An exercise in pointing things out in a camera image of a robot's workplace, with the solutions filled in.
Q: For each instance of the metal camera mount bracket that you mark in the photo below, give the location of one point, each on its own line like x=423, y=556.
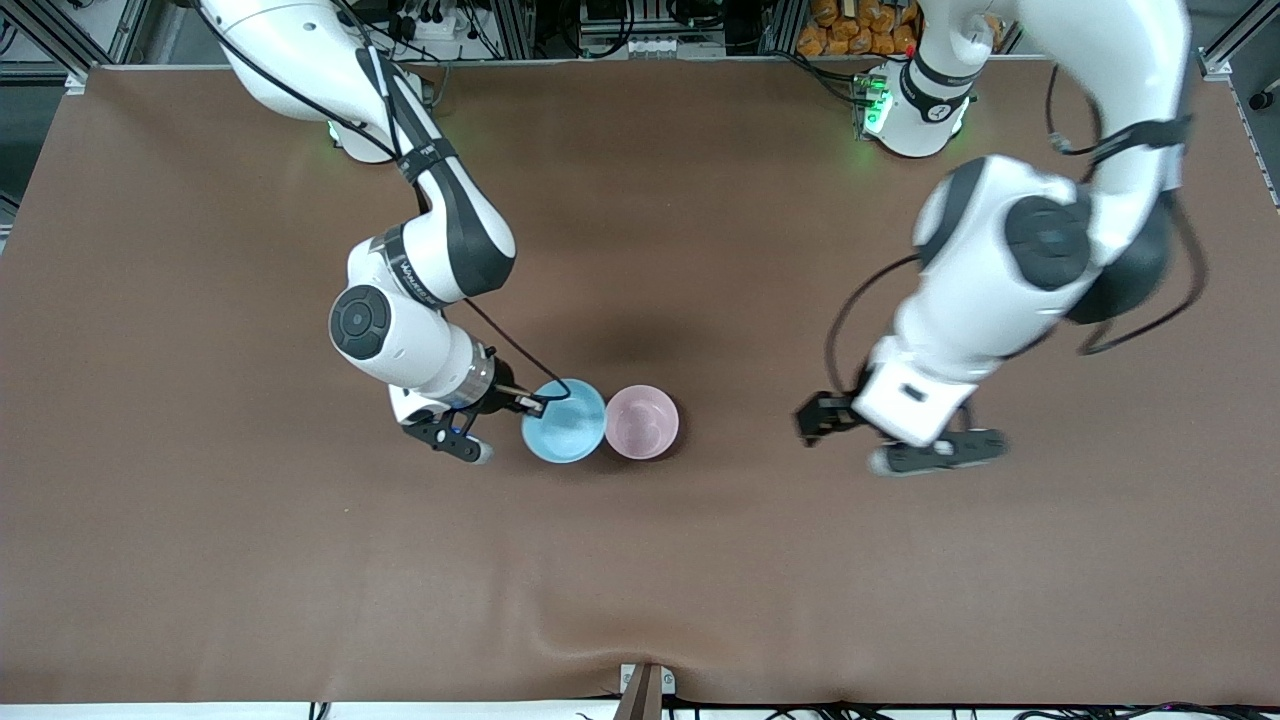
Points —
x=645, y=695

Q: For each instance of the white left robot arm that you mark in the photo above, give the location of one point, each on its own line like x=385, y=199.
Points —
x=1000, y=290

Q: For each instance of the brown table cover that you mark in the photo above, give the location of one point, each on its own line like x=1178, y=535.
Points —
x=640, y=570

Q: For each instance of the white power strip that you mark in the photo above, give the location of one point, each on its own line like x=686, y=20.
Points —
x=435, y=25

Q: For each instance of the pile of orange items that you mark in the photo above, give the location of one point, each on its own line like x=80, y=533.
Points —
x=850, y=35

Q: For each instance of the aluminium frame profile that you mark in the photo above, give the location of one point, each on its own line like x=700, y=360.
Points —
x=515, y=25
x=783, y=25

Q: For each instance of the pink bowl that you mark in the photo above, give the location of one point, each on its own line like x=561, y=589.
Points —
x=642, y=422

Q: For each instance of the blue bowl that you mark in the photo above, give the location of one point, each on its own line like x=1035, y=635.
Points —
x=565, y=425

